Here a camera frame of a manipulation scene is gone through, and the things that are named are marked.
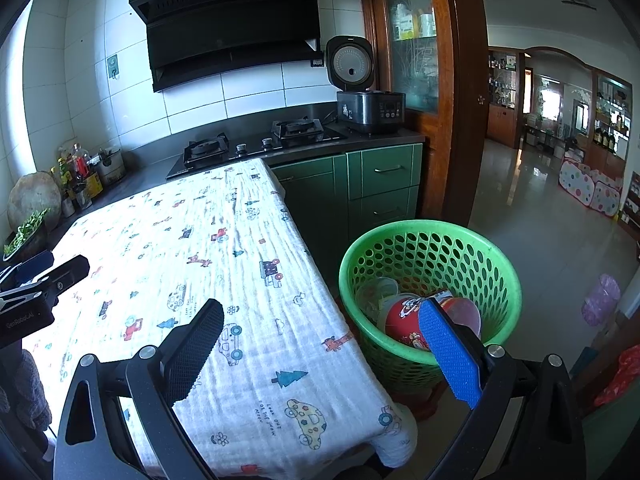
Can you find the group of condiment bottles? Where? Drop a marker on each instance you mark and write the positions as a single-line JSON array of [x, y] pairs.
[[80, 165]]

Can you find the metal pot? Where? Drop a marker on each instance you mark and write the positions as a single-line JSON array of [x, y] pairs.
[[112, 167]]

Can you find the red floor mat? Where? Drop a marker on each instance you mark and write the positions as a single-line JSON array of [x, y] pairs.
[[430, 402]]

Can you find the black wall socket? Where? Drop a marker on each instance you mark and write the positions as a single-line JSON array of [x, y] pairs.
[[317, 63]]

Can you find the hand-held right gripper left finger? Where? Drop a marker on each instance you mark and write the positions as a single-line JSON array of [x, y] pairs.
[[195, 345]]

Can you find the person's left forearm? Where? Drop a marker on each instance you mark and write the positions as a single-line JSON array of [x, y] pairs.
[[30, 390]]

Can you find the cartoon printed tablecloth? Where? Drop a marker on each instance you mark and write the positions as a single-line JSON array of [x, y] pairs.
[[200, 220]]

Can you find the round wooden cutting board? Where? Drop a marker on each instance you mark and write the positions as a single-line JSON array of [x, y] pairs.
[[35, 195]]

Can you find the black rice cooker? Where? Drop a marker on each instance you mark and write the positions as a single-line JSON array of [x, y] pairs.
[[370, 110]]

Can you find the wooden glass door cabinet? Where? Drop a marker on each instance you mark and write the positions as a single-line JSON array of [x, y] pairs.
[[465, 110]]

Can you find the bowl of green vegetables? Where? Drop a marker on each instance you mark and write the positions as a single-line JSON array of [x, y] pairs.
[[25, 232]]

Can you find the translucent plastic container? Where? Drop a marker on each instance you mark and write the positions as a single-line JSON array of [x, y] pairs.
[[375, 295]]

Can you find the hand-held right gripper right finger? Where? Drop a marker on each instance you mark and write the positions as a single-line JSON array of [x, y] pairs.
[[450, 355]]

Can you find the purple plastic bag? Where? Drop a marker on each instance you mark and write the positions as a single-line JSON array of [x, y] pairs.
[[602, 300]]

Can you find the small shelf rack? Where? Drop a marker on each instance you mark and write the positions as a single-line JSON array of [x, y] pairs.
[[632, 200]]

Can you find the black range hood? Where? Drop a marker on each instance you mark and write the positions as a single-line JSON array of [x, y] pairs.
[[225, 25]]

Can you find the green plastic basket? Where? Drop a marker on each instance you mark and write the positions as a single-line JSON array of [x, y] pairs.
[[450, 260]]

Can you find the green wall hook plate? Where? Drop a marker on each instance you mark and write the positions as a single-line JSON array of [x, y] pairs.
[[114, 66]]

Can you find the polka dot play tent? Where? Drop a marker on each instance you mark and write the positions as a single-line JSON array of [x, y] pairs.
[[590, 185]]

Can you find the red cartoon printed bowl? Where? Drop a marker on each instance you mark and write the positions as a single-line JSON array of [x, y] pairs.
[[402, 315]]

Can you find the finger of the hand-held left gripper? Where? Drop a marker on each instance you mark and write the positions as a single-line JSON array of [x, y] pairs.
[[67, 272], [27, 266]]

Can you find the black gas stove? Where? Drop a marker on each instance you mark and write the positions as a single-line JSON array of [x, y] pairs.
[[250, 147]]

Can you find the red plastic bag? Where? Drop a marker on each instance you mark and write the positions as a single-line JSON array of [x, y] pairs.
[[622, 375]]

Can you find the green kitchen cabinet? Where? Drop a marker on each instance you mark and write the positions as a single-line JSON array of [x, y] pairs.
[[390, 170]]

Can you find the wooden display cabinet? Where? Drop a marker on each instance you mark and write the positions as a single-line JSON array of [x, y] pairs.
[[612, 125], [505, 100]]

